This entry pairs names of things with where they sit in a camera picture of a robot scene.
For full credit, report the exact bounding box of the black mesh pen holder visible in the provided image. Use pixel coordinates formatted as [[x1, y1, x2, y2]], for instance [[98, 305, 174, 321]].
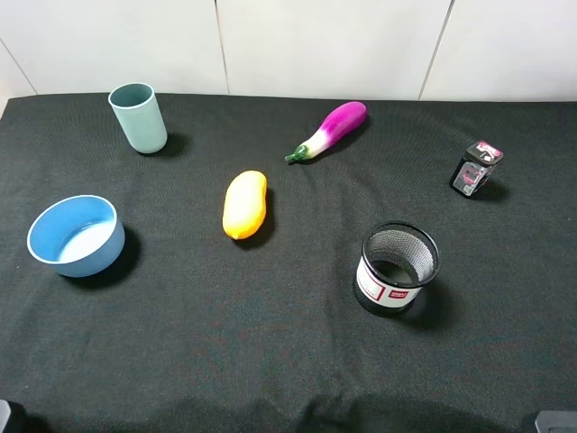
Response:
[[353, 221, 440, 317]]

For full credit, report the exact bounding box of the grey object bottom right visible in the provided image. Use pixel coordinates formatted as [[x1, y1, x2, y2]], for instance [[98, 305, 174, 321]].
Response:
[[535, 410, 577, 433]]

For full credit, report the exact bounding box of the yellow toy mango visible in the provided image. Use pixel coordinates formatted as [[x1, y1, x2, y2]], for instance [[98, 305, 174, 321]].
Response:
[[223, 170, 268, 240]]

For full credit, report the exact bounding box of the purple toy eggplant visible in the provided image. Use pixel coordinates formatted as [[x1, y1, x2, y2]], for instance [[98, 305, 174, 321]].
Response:
[[285, 101, 368, 163]]

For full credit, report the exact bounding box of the black table cloth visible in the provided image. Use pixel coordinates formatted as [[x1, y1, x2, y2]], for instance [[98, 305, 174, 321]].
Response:
[[1, 94, 576, 432]]

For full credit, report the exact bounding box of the small black pink box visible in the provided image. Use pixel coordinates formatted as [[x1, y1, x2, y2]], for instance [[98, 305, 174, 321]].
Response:
[[449, 141, 504, 198]]

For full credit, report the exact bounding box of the teal plastic cup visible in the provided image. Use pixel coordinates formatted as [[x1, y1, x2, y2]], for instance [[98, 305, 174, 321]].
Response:
[[108, 82, 168, 154]]

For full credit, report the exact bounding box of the blue bowl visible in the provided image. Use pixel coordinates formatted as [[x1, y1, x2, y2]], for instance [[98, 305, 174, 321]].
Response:
[[26, 195, 125, 278]]

